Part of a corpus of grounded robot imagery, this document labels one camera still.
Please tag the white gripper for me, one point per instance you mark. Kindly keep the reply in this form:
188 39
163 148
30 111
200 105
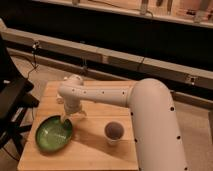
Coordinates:
69 109

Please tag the green ceramic bowl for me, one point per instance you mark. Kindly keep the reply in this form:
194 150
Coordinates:
52 134

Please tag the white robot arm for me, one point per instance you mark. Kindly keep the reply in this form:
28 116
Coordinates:
159 145

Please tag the black chair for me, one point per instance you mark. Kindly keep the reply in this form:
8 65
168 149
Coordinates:
15 99

